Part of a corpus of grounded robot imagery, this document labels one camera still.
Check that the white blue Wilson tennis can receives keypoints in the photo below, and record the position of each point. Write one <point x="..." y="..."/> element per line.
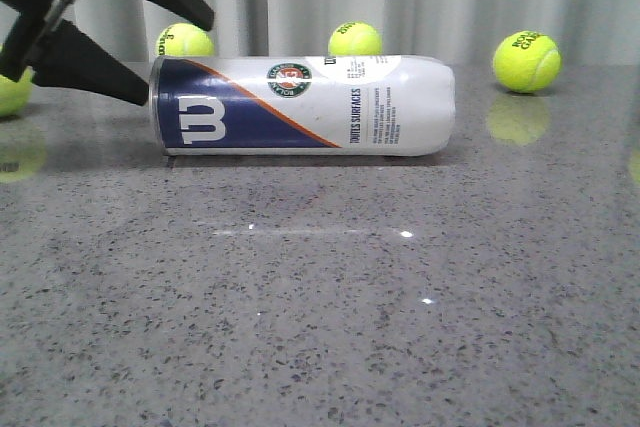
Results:
<point x="389" y="105"/>

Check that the tennis ball far left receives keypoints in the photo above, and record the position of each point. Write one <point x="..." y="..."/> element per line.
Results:
<point x="15" y="95"/>

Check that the tennis ball with Wilson print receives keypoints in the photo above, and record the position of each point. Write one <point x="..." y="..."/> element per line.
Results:
<point x="183" y="39"/>

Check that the tennis ball behind can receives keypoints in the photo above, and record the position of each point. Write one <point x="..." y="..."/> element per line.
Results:
<point x="355" y="38"/>

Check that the Roland Garros tennis ball right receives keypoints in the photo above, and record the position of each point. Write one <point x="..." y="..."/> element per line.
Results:
<point x="526" y="61"/>

